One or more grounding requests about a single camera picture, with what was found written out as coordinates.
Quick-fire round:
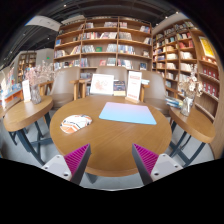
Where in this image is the colourful book display rack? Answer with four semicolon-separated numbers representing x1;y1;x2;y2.
0;66;26;111

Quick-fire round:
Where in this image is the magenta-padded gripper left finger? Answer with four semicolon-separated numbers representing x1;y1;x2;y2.
41;143;92;186

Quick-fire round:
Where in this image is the white framed picture card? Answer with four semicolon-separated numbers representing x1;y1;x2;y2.
89;73;115;96

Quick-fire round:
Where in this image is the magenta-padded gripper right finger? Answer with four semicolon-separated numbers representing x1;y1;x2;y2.
131;143;184;187

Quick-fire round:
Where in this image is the dark covered standing book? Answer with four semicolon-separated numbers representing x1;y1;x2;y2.
113;80;127;97

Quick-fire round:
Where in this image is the beige armchair with wooden arms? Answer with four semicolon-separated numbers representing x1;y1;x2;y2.
139;69;171;116
49;66;88;109
87;65;129;98

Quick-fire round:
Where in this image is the narrow distant wooden bookshelf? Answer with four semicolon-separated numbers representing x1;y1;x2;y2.
17;50;38;83

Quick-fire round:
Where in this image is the small white red sign card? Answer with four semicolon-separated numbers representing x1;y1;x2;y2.
21;79;32;103

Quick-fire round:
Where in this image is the blue pink gradient mouse pad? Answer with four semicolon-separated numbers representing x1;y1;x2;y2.
98;101;158;126

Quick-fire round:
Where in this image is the stack of books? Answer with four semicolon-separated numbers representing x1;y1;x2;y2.
164;95;184;109

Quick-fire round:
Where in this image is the round wooden side table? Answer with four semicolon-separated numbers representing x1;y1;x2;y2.
168;105;217;168
2;95;55;167

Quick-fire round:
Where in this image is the white red sign on stand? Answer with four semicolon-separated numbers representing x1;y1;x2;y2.
124;70;143;104

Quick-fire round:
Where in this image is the white orange patterned computer mouse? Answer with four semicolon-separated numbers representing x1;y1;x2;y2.
59;114;93;135

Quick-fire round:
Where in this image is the glass vase with dried flowers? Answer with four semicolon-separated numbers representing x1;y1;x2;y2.
24;61;56;105
177;64;204;118

